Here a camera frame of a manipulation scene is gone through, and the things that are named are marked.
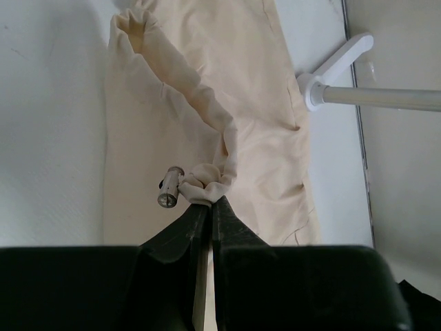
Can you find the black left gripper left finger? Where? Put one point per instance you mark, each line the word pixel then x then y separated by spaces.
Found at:
pixel 159 285

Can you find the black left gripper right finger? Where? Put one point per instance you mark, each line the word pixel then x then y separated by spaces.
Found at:
pixel 306 287

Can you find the beige trousers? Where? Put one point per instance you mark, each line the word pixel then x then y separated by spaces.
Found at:
pixel 202 103

